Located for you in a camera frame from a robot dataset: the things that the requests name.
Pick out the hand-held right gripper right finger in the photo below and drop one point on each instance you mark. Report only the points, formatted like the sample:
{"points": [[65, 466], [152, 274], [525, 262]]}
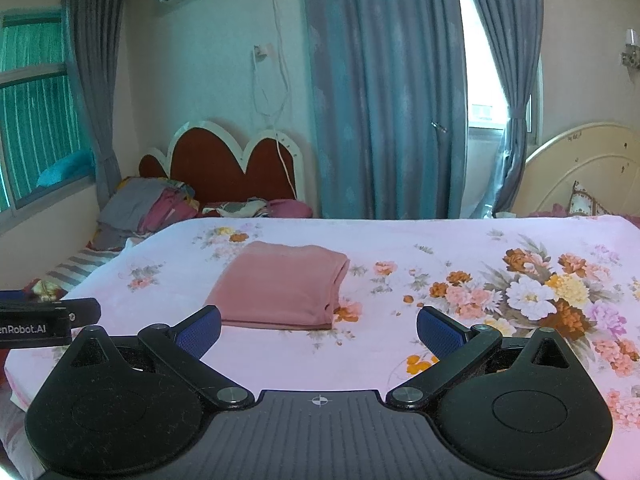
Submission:
{"points": [[441, 332]]}

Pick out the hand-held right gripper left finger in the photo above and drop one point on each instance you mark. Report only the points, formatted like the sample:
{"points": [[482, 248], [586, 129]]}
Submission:
{"points": [[197, 332]]}

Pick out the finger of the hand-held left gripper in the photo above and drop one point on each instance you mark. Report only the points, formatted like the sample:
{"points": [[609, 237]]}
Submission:
{"points": [[85, 312], [17, 296]]}

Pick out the pink sweater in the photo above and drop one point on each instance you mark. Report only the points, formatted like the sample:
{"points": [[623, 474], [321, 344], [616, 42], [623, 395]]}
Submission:
{"points": [[280, 285]]}

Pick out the pile of clothes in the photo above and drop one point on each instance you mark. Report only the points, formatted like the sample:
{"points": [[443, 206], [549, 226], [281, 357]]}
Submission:
{"points": [[140, 210]]}

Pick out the striped bed sheet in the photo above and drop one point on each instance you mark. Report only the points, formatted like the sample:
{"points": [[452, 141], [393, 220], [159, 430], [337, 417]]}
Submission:
{"points": [[75, 267]]}

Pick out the floral bed sheet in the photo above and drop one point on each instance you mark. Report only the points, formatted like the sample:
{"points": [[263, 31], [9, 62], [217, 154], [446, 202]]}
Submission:
{"points": [[450, 260]]}

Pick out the teal cloth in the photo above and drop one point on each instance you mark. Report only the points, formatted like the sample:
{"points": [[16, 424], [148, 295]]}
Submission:
{"points": [[65, 170]]}

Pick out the purple pillow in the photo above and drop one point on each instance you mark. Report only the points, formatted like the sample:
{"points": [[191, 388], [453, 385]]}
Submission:
{"points": [[292, 208]]}

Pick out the red scalloped headboard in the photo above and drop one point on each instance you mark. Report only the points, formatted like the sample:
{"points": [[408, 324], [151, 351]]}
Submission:
{"points": [[210, 160]]}

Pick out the green tinted window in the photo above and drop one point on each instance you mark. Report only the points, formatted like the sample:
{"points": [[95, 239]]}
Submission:
{"points": [[35, 110]]}

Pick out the patterned square pillow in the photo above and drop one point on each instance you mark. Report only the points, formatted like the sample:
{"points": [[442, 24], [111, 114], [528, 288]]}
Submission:
{"points": [[587, 202]]}

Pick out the black curtain clip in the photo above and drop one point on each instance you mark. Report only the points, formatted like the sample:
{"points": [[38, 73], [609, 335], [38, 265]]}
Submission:
{"points": [[438, 125]]}

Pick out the cream round headboard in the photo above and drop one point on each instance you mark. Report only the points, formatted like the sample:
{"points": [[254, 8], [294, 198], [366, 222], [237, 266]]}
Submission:
{"points": [[590, 160]]}

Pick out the grey side window curtain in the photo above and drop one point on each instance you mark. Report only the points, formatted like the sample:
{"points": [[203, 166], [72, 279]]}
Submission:
{"points": [[95, 60]]}

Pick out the bright window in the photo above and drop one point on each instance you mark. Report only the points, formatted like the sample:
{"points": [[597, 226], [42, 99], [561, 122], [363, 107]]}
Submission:
{"points": [[482, 85]]}

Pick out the wide blue-grey curtain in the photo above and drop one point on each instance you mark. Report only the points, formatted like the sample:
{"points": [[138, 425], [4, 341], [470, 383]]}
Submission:
{"points": [[385, 85]]}

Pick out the tied blue-grey curtain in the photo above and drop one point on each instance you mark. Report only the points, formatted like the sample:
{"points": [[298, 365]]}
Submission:
{"points": [[510, 60]]}

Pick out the wall socket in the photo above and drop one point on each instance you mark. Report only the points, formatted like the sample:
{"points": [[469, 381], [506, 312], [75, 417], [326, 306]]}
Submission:
{"points": [[261, 51]]}

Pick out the glass wall lamp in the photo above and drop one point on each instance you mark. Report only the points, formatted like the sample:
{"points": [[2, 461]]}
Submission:
{"points": [[631, 50]]}

